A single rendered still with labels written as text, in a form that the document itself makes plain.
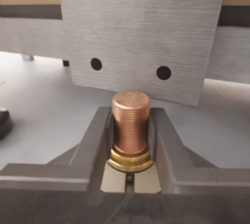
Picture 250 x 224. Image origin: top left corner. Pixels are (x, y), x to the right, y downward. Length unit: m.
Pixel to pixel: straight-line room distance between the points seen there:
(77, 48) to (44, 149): 0.18
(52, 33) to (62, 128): 0.16
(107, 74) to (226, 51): 0.11
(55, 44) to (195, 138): 0.25
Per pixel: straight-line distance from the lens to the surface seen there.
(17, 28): 0.30
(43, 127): 0.34
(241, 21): 0.23
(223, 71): 0.19
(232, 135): 0.34
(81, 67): 0.17
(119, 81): 0.15
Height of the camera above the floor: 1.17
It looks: 29 degrees up
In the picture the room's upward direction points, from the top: 180 degrees clockwise
